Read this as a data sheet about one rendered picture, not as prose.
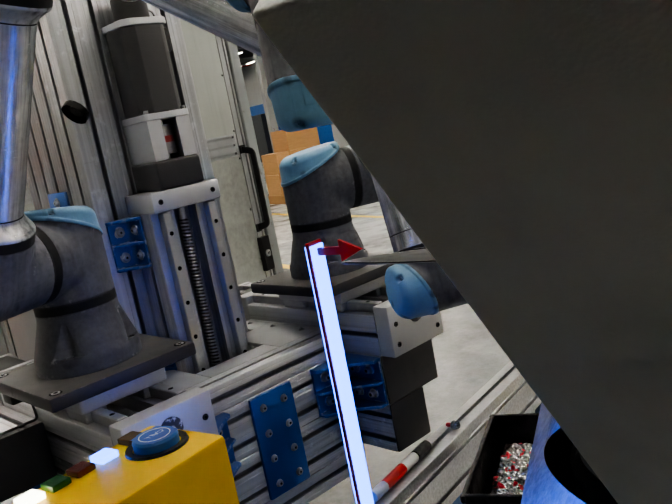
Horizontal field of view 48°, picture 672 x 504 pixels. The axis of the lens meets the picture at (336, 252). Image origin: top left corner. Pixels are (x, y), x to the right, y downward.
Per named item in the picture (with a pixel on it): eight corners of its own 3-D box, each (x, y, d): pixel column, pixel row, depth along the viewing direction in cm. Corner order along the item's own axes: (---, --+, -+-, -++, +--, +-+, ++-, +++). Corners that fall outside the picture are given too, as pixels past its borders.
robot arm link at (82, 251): (133, 281, 113) (111, 192, 110) (66, 309, 101) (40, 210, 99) (74, 287, 118) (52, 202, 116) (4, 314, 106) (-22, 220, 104)
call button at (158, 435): (156, 464, 63) (151, 445, 63) (125, 459, 66) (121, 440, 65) (190, 443, 66) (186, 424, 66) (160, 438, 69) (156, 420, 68)
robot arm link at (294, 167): (282, 222, 147) (268, 153, 144) (346, 207, 150) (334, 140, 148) (298, 227, 135) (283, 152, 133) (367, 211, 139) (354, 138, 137)
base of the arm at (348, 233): (275, 278, 145) (264, 228, 143) (331, 258, 155) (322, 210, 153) (328, 281, 134) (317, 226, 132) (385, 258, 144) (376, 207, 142)
